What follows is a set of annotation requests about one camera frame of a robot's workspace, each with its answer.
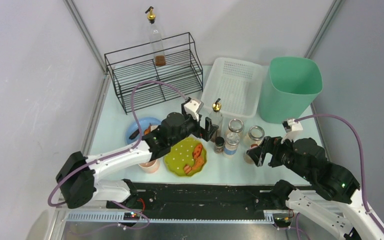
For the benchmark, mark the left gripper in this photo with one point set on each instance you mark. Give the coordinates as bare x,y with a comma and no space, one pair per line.
202,127

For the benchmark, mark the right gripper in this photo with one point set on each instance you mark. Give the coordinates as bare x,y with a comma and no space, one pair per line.
268,153

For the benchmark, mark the oil bottle gold spout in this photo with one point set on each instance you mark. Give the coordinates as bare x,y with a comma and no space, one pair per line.
155,38
217,119

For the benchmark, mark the blue label spice jar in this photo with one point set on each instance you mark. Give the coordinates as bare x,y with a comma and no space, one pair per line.
232,140

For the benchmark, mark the pink lid spice bottle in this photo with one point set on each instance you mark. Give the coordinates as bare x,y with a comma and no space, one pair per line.
246,157

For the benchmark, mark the glass jar beige powder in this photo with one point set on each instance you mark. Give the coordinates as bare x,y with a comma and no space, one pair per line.
235,126

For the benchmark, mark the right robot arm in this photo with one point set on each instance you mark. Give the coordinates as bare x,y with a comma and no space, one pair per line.
330,181

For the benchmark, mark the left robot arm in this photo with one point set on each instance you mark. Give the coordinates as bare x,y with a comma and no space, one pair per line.
83,178

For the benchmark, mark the glass jar clamp lid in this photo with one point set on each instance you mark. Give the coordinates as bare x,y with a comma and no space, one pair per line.
254,136

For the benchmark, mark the small black lid spice jar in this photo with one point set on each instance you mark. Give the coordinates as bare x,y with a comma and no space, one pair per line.
219,143

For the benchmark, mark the orange food on green plate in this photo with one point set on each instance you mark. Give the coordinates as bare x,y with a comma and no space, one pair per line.
198,160

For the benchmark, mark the green dotted plate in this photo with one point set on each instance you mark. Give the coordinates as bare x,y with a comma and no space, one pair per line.
182,154

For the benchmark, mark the white plastic basket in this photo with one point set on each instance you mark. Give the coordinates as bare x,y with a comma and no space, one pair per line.
237,83

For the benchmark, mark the orange food on blue plate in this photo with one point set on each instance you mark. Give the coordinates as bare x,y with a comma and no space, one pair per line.
150,128

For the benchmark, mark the blue plate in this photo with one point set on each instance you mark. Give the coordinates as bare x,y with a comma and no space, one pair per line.
144,123

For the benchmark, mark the pink mug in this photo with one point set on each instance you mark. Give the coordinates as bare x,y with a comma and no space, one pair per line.
150,167

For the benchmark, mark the green trash bin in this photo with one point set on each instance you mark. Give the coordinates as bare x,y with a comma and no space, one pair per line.
291,85

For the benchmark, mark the dark food piece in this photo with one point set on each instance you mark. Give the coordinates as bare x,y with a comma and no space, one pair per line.
134,134

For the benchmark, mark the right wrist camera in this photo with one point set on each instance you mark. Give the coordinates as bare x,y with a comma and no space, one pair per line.
292,128

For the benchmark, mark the black wire rack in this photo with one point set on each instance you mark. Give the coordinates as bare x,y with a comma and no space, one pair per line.
143,75

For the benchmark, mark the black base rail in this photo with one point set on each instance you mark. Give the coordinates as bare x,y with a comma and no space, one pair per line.
163,201

